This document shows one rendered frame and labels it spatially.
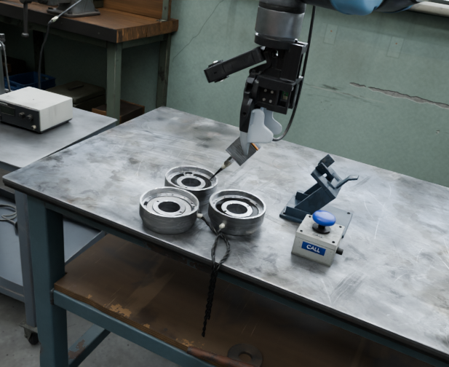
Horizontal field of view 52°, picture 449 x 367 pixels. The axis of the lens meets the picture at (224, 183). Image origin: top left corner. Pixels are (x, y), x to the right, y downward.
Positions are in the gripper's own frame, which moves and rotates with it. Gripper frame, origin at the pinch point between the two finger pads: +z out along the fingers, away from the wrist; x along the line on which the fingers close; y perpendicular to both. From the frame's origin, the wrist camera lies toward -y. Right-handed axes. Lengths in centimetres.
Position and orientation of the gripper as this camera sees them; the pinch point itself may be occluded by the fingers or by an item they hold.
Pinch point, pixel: (246, 144)
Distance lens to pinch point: 85.8
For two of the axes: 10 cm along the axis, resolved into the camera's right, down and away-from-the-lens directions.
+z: -1.3, 8.8, 4.6
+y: 9.0, 2.9, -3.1
